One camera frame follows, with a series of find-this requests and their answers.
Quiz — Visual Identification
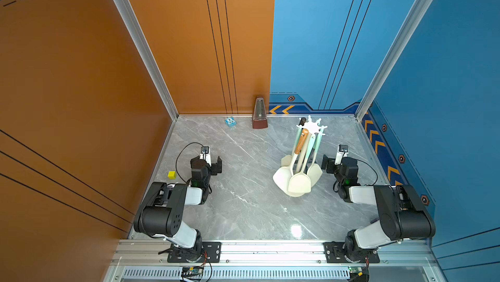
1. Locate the green circuit board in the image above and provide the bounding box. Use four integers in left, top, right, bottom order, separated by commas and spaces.
180, 266, 204, 281
348, 266, 370, 282

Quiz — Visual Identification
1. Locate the dark red metronome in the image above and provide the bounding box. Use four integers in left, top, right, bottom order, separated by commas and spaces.
252, 97, 268, 129

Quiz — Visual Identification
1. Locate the aluminium rail frame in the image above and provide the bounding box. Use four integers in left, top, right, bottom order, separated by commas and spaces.
104, 239, 446, 281

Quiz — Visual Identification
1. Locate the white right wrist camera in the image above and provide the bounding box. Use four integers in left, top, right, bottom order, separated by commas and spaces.
335, 144, 348, 165

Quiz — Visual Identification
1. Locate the cream spatula wooden handle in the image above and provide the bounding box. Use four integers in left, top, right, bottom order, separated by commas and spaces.
287, 128, 311, 196

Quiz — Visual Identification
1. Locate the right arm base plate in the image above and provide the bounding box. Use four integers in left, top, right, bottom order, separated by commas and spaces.
323, 242, 380, 265

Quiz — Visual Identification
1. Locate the cream spatula mint handle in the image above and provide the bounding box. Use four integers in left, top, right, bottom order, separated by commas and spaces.
280, 126, 304, 168

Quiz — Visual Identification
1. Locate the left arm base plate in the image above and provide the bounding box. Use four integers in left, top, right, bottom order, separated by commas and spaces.
167, 241, 222, 263

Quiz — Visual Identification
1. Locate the small yellow cube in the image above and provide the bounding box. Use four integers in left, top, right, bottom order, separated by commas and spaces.
167, 171, 177, 180

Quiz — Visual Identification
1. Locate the right green circuit board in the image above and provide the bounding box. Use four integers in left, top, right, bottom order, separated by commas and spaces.
348, 266, 370, 282

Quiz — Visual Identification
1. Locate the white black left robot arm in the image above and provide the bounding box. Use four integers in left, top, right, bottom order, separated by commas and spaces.
133, 156, 223, 262

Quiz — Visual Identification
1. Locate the cream utensil rack stand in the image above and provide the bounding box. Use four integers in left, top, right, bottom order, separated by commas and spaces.
273, 117, 326, 197

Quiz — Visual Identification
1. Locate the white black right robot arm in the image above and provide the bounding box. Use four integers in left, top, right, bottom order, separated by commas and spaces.
321, 156, 436, 265

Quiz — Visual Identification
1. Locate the dark metal trowel spatula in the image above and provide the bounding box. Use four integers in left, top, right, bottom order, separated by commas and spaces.
299, 117, 307, 126

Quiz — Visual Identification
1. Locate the left green circuit board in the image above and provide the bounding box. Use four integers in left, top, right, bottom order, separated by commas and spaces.
180, 266, 204, 281

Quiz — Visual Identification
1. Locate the cream turner mint handle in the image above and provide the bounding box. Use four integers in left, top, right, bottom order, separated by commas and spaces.
307, 127, 325, 186

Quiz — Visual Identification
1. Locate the small blue toy cube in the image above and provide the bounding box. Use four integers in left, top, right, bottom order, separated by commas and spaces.
224, 117, 237, 128

